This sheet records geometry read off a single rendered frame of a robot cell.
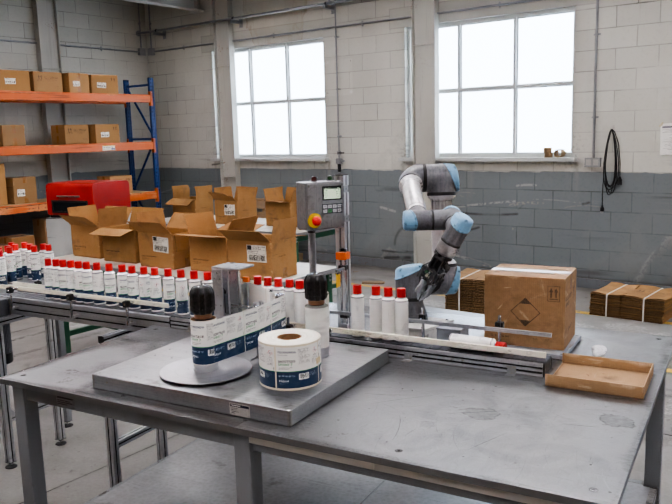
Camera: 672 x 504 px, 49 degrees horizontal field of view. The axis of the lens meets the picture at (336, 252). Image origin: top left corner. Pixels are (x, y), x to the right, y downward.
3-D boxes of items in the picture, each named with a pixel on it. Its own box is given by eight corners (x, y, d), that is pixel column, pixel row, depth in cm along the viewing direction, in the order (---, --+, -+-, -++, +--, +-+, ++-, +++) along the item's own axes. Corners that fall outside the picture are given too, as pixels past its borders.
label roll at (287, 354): (331, 373, 244) (330, 331, 242) (305, 393, 226) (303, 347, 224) (278, 367, 252) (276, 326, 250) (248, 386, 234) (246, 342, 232)
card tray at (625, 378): (544, 385, 242) (545, 374, 241) (562, 363, 264) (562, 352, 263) (643, 399, 227) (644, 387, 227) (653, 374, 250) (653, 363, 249)
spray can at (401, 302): (392, 342, 279) (391, 288, 275) (398, 338, 283) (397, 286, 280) (405, 343, 276) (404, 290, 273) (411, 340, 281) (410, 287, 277)
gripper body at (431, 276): (414, 277, 265) (430, 249, 261) (424, 273, 273) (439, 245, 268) (432, 289, 263) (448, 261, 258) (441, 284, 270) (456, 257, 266)
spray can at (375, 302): (367, 338, 284) (366, 286, 281) (373, 335, 289) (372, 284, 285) (380, 340, 282) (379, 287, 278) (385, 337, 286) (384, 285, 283)
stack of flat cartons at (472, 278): (443, 311, 687) (443, 277, 682) (465, 299, 732) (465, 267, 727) (510, 318, 653) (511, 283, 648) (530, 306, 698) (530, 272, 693)
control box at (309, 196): (297, 228, 300) (295, 181, 297) (334, 225, 307) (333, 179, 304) (307, 231, 291) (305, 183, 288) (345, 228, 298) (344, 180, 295)
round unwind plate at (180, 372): (140, 379, 244) (139, 375, 244) (199, 354, 270) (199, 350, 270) (213, 392, 229) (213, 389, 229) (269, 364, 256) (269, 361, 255)
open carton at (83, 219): (58, 257, 568) (54, 208, 562) (106, 249, 604) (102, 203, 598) (90, 261, 545) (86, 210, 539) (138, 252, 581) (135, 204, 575)
